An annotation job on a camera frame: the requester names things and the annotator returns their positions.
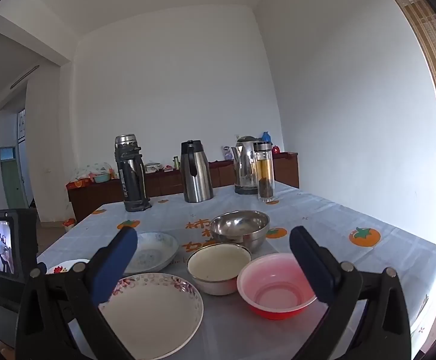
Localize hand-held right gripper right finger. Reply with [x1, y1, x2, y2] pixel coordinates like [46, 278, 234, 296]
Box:
[289, 226, 411, 360]

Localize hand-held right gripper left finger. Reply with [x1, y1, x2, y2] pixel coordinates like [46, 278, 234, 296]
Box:
[15, 227, 140, 360]

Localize blue pattern plate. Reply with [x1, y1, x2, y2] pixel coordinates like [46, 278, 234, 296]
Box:
[124, 232, 180, 275]

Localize red plastic bowl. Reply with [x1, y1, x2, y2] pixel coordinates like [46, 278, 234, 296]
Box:
[236, 253, 318, 320]

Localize red flower white plate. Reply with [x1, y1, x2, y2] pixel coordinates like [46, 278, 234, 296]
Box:
[46, 259, 91, 275]

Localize pink floral rim plate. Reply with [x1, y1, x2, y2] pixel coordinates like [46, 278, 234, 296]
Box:
[100, 273, 204, 360]

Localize stainless steel bowl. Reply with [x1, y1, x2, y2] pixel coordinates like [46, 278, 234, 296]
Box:
[209, 210, 270, 254]

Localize white enamel bowl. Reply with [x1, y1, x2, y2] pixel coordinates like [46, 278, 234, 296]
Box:
[187, 243, 253, 296]

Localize persimmon print tablecloth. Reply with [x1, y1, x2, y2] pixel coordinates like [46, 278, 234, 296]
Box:
[0, 182, 436, 360]

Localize green door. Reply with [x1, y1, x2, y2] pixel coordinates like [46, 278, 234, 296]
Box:
[0, 146, 29, 209]

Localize dark wooden sideboard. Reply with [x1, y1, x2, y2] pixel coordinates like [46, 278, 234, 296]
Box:
[67, 152, 300, 224]

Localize black vacuum flask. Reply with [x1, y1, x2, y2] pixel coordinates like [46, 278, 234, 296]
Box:
[115, 134, 153, 212]

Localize mesh food cover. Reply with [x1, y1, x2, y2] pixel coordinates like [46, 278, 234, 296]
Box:
[74, 162, 113, 181]

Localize glass tea bottle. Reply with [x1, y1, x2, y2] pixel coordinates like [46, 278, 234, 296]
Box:
[253, 141, 275, 202]

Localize barred transom window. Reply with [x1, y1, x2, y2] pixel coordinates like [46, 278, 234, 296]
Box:
[17, 109, 27, 143]

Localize steel thermal carafe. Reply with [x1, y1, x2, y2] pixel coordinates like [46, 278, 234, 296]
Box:
[180, 140, 215, 203]

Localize steel electric kettle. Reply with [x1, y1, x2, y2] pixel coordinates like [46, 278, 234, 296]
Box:
[231, 136, 265, 195]

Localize fluorescent tube light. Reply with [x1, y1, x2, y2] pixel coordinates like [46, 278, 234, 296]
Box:
[10, 65, 40, 90]

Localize bamboo window blind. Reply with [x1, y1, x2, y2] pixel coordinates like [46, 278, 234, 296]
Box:
[370, 0, 436, 150]

